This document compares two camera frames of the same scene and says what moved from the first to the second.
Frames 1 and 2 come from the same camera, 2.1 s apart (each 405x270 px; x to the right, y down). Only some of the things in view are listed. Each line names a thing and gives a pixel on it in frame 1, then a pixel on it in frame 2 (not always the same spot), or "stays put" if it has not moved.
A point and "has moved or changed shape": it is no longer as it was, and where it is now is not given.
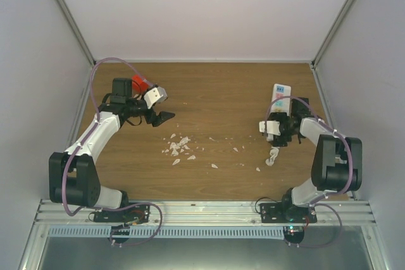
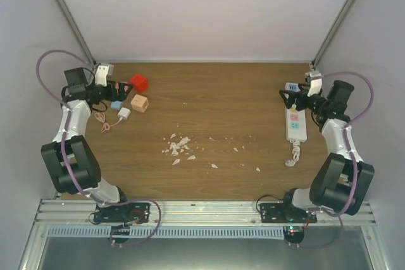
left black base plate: [133, 214] stays put
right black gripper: [281, 141] to [300, 96]
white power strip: [281, 105] has moved or changed shape
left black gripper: [159, 119] to [121, 96]
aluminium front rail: [207, 213] stays put
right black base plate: [282, 213] stays put
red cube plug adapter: [138, 85] stays put
